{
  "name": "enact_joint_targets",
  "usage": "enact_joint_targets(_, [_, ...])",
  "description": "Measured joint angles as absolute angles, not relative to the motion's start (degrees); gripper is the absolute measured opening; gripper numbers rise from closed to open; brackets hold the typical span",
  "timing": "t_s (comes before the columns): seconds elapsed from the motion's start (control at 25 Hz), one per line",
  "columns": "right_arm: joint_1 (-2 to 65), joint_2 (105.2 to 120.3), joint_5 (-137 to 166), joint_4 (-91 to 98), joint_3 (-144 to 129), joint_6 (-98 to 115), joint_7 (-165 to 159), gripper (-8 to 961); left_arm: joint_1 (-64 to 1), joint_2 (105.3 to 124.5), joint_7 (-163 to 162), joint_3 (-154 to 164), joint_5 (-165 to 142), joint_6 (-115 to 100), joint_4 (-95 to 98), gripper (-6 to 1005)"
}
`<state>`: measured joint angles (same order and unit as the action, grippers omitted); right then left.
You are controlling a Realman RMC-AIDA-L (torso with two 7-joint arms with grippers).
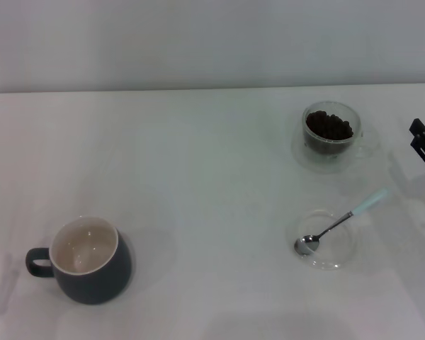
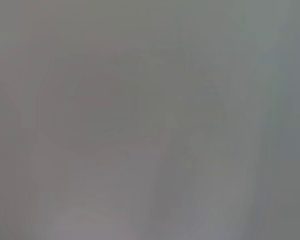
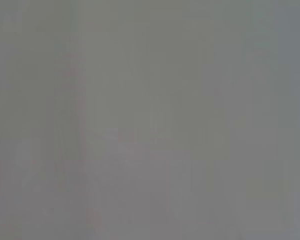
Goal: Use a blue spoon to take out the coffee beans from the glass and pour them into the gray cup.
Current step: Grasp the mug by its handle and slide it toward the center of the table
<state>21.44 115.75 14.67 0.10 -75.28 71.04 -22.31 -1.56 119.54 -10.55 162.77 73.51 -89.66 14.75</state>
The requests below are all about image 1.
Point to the clear shallow glass dish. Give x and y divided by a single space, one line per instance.
340 256

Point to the dark grey ceramic mug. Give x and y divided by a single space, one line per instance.
92 283

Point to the glass cup of coffee beans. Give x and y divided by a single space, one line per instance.
315 166

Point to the dark roasted coffee beans pile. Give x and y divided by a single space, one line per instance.
329 125

